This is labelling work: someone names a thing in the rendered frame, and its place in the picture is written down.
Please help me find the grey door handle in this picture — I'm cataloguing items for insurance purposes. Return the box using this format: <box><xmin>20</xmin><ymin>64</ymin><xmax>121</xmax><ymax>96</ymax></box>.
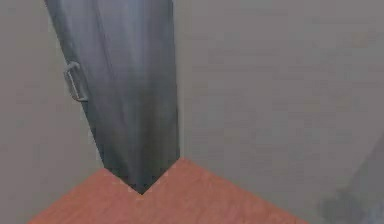
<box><xmin>63</xmin><ymin>60</ymin><xmax>90</xmax><ymax>103</ymax></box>

